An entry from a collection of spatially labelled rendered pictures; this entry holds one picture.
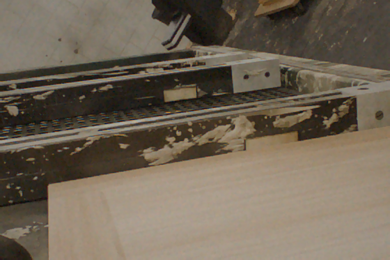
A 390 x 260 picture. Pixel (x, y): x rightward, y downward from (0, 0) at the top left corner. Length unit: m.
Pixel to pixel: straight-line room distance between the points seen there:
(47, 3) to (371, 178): 5.40
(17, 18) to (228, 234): 5.41
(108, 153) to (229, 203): 0.20
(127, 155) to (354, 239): 0.33
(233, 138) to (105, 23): 5.24
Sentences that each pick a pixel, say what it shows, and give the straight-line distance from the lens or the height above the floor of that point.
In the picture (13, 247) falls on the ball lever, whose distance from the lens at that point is 0.18.
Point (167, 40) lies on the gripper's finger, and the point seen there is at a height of 1.28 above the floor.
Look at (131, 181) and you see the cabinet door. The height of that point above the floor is 1.25.
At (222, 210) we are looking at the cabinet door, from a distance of 0.55.
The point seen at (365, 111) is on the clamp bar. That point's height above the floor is 1.00.
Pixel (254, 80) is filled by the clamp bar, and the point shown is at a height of 0.95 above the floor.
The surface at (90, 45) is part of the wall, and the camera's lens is 5.88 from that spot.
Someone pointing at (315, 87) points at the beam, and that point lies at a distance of 1.20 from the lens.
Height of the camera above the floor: 1.44
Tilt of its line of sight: 18 degrees down
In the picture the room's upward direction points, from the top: 58 degrees counter-clockwise
